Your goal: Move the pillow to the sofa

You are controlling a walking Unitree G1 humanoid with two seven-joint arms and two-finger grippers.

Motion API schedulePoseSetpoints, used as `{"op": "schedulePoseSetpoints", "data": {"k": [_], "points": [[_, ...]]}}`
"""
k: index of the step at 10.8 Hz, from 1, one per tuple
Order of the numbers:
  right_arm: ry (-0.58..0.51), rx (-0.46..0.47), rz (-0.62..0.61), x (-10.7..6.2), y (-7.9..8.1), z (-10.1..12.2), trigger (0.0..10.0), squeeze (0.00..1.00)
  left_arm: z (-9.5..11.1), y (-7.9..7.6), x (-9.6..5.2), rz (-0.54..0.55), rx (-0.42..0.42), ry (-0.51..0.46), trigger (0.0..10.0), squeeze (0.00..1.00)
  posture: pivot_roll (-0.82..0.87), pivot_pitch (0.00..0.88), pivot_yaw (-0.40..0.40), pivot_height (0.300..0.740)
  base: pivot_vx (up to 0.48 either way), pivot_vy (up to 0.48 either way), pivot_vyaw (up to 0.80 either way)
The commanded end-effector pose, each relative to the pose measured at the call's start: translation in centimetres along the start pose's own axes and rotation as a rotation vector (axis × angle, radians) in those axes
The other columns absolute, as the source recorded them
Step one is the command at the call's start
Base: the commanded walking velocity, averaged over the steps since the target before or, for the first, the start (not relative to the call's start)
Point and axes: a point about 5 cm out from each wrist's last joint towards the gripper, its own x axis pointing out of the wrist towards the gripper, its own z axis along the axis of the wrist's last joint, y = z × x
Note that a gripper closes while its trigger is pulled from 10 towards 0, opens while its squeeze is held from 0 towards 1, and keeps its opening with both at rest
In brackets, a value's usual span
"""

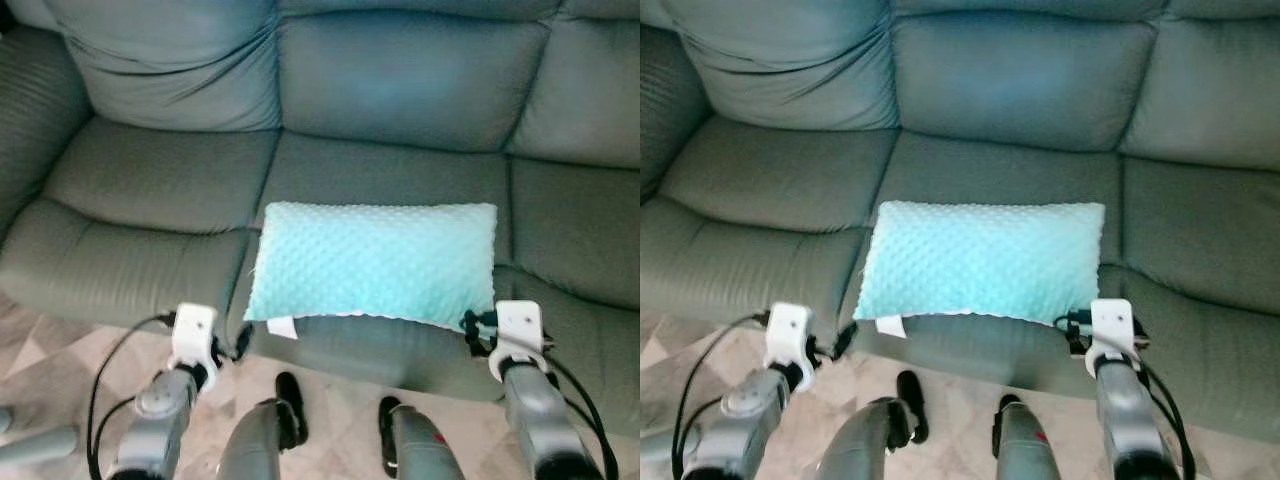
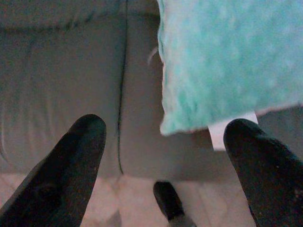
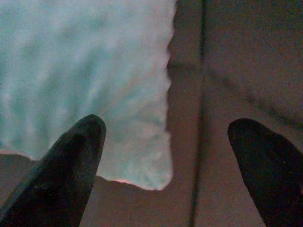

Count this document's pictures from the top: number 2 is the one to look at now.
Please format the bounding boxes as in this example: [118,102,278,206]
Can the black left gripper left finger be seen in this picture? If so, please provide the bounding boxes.
[0,114,107,227]

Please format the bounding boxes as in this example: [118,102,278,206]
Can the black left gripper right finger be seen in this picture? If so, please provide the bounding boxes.
[223,118,303,227]

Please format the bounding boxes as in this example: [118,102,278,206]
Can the light blue dotted pillow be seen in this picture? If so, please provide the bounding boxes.
[148,0,303,151]

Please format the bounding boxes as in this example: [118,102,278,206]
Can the olive green sofa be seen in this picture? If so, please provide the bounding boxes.
[0,0,303,182]

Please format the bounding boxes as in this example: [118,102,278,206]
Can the grey robot left leg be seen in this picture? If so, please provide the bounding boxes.
[167,211,197,227]

